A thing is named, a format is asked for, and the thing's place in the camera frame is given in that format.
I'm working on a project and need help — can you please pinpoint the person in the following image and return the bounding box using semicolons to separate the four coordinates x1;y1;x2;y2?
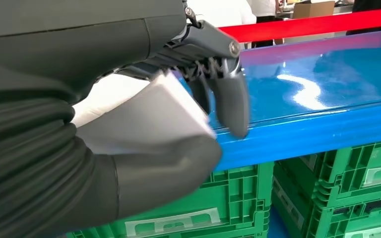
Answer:
346;0;381;36
247;0;285;49

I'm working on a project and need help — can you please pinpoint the red barrier tape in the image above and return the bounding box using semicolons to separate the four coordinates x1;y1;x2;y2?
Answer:
218;7;381;43

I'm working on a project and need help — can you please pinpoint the blue metal shelf rack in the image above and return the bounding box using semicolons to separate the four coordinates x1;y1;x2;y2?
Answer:
174;28;381;238

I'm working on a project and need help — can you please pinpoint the brown cardboard box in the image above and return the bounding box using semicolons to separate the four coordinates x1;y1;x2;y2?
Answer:
292;0;336;19

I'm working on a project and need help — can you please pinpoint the green plastic crate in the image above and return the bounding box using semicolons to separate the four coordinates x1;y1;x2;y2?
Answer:
272;139;381;214
66;162;274;238
274;193;381;238

